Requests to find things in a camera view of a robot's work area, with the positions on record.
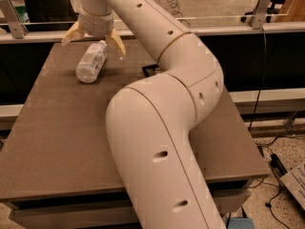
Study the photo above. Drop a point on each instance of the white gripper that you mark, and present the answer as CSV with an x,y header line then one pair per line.
x,y
95,26

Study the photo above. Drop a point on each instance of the clear plastic water bottle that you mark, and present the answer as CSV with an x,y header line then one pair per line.
x,y
92,62

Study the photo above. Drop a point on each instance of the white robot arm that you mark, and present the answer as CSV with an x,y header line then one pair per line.
x,y
148,122

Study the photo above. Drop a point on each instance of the black snack bar wrapper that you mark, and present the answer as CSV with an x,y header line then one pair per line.
x,y
151,70

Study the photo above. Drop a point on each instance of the glass barrier panel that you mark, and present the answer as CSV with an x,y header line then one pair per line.
x,y
221,13

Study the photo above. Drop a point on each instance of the grey table drawer unit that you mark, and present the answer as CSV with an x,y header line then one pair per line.
x,y
45,201

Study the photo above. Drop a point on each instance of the blue floor object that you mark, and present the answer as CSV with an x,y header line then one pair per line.
x,y
239,223

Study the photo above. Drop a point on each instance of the white box on floor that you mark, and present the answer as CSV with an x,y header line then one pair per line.
x,y
294,181

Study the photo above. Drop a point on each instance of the left metal glass bracket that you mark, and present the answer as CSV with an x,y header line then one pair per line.
x,y
17,29

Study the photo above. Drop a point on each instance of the metal glass bracket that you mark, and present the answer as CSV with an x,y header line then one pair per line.
x,y
259,15
17,29

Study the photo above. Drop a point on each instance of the right metal glass bracket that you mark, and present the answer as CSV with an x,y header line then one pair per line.
x,y
259,15

